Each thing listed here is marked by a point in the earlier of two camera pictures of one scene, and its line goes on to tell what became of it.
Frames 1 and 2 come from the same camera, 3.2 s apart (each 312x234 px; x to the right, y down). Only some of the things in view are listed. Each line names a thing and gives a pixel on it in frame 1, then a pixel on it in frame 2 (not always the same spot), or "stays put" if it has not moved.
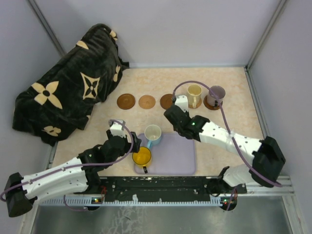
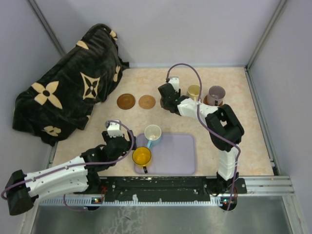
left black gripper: x=136 y=142 stays put
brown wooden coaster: x=126 y=101 stays put
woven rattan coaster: x=146 y=102 stays put
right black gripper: x=175 y=128 -> x=178 y=93
